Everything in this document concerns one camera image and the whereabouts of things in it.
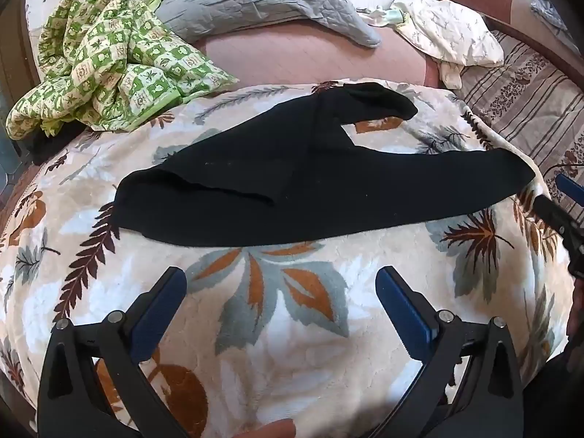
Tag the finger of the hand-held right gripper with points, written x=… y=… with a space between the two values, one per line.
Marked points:
x=559 y=221
x=572 y=188

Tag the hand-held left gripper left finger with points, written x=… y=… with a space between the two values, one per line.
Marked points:
x=159 y=310

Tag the pink bed sheet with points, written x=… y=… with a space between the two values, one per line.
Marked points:
x=296 y=59

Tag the person's dark clothing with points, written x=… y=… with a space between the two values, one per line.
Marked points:
x=563 y=397

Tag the leaf print fleece blanket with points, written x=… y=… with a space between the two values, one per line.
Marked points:
x=273 y=328

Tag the person's left hand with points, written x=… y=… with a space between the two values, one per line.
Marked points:
x=269 y=430

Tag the black pants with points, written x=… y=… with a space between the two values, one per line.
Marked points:
x=273 y=182

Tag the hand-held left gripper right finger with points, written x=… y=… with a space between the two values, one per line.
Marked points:
x=404 y=310

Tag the white patterned cloth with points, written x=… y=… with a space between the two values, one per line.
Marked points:
x=451 y=32

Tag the green patterned cloth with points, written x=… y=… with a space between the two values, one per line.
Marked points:
x=114 y=54

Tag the pale green small cloth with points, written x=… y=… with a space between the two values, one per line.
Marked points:
x=385 y=16

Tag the grey quilted cloth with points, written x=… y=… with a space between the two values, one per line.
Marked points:
x=550 y=11

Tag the striped brown floral cover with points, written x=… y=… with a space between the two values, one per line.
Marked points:
x=524 y=100

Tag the grey quilted pillow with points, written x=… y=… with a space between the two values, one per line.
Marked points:
x=255 y=0

